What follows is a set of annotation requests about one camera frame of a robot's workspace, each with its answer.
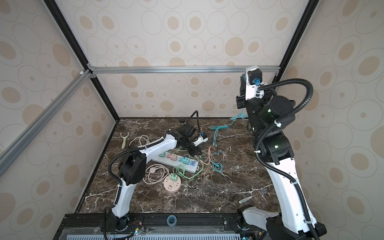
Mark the pink charger plug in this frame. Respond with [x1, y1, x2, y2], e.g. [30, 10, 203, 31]
[168, 154, 178, 161]

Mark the teal charger plug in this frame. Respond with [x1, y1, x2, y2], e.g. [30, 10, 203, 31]
[182, 157, 190, 165]

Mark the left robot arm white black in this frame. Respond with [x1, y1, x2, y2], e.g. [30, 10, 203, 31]
[104, 111, 208, 231]

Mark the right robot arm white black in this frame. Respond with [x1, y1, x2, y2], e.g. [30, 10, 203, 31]
[236, 75, 327, 240]

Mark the white colourful power strip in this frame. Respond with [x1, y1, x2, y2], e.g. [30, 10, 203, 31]
[152, 152, 199, 174]

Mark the pink round socket hub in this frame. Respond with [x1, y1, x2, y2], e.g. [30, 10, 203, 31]
[163, 175, 182, 193]

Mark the cream vegetable peeler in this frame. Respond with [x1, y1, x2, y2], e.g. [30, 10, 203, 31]
[120, 133, 129, 149]

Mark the blue tape roll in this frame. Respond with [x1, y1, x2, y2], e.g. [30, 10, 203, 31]
[167, 215, 177, 227]

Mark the silver aluminium bar back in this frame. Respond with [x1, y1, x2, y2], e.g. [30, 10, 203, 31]
[86, 65, 281, 76]

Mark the silver aluminium bar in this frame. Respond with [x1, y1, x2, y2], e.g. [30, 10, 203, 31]
[86, 65, 281, 76]
[1, 70, 91, 175]

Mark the silver aluminium bar left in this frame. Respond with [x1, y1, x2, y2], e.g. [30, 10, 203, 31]
[1, 70, 91, 175]

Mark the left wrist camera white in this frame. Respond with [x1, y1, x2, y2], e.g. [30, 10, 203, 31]
[194, 133, 208, 146]

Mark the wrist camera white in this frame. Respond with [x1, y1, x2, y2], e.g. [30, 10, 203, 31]
[194, 133, 208, 146]
[245, 66, 265, 101]

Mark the pink charger cable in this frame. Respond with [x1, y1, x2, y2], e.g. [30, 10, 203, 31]
[196, 146, 223, 166]

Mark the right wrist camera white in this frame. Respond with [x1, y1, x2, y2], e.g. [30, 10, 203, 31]
[245, 66, 265, 101]

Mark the white power strip cable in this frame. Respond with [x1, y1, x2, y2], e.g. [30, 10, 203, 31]
[128, 134, 151, 148]

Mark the teal charger cable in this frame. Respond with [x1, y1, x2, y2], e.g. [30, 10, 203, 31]
[208, 110, 248, 174]

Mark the pink round hub cable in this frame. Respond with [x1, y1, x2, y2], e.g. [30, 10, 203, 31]
[142, 163, 170, 185]

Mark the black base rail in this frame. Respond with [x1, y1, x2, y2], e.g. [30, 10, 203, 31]
[54, 212, 268, 240]

